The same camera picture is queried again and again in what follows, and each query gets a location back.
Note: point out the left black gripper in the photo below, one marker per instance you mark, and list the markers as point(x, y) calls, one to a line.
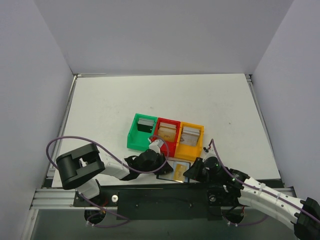
point(162, 163)

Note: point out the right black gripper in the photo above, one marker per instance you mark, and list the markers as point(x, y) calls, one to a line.
point(196, 169)

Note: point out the black card holder wallet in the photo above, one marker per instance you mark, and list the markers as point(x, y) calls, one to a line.
point(169, 176)

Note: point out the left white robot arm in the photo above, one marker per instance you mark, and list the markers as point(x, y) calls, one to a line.
point(79, 167)

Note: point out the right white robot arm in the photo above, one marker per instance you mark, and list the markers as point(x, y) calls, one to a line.
point(300, 215)

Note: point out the tan cards in red bin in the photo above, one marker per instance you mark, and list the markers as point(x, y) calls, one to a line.
point(167, 131)

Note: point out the dark cards in green bin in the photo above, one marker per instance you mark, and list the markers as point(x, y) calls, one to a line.
point(145, 125)

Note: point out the yellow plastic bin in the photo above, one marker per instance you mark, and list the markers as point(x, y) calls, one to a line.
point(187, 152)

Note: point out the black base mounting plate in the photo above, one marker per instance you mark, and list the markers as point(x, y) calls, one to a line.
point(234, 214)

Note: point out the green plastic bin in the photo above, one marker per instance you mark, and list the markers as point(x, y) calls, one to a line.
point(138, 140)

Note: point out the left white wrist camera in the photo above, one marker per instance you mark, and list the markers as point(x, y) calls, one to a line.
point(156, 146)

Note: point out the aluminium frame rail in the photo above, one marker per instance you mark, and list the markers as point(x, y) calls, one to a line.
point(50, 197)

